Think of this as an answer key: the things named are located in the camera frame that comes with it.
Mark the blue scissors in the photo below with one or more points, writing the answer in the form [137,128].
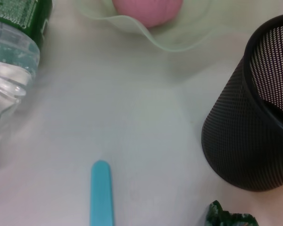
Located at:
[101,193]

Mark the pink peach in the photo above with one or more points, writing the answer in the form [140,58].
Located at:
[148,11]

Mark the green plastic wrapper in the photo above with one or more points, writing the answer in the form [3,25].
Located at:
[226,216]

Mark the clear green-label water bottle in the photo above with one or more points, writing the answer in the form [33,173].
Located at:
[11,54]

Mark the pale green glass fruit plate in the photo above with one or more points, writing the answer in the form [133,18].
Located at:
[169,35]

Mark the black mesh pen holder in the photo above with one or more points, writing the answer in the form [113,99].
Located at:
[238,141]

